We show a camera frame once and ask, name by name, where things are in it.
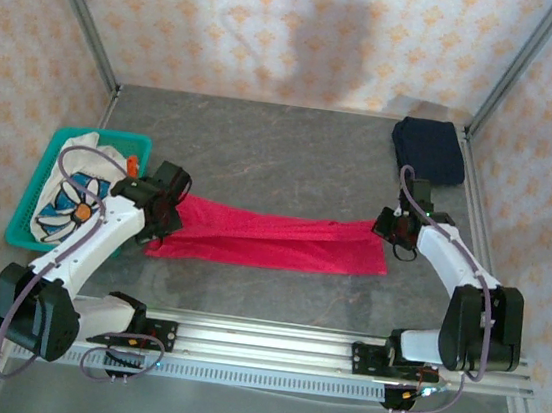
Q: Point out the navy t-shirt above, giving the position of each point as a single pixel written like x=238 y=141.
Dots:
x=429 y=150

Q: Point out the red t-shirt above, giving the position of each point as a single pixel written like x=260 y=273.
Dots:
x=276 y=247

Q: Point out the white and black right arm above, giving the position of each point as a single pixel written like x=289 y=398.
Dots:
x=441 y=257

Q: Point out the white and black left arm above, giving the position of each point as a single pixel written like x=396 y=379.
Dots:
x=101 y=235

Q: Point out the orange t-shirt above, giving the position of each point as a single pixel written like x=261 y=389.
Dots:
x=132 y=165

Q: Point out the teal plastic basket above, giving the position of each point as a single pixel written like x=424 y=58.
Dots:
x=132 y=142

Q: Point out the white flower print t-shirt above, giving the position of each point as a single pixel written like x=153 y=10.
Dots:
x=85 y=163

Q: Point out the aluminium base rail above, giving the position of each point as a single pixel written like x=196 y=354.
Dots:
x=264 y=346

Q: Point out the aluminium frame post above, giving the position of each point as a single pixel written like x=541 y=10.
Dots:
x=82 y=16
x=520 y=65

